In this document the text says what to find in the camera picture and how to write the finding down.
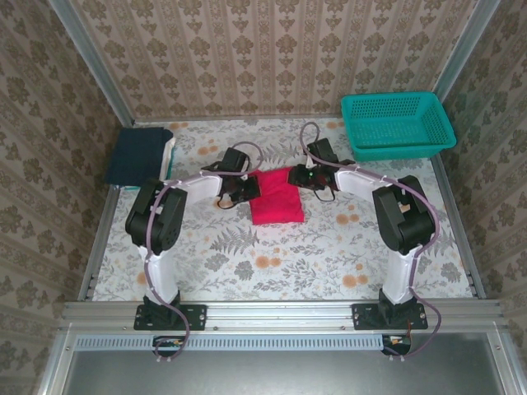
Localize red t-shirt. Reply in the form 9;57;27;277
248;166;306;226

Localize folded white t-shirt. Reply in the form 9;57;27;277
158;137;178;180

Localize teal plastic basket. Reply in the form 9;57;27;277
340;91;457;162

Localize folded navy t-shirt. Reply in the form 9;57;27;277
105;127;174;187

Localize floral printed tablecloth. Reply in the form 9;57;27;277
92;117;474;304

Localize folded teal t-shirt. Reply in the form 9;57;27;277
107;142;179;191

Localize black wiring connector box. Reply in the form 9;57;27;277
152;335;187;357
381;333;413;356

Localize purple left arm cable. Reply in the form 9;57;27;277
143;141;265;365

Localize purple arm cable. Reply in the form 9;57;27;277
143;141;265;365
299;121;442;363

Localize aluminium frame side bar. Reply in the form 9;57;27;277
431;156;487;297
77;187;120;301

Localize aluminium mounting rail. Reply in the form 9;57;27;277
61;300;506;333

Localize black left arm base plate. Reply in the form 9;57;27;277
133;303;207;331

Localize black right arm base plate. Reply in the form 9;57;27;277
352;303;429;331

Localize aluminium frame post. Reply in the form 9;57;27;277
434;0;501;104
47;0;135;127

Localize white slotted cable duct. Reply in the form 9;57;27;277
76;333;386;351

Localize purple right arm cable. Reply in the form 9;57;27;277
299;121;442;363

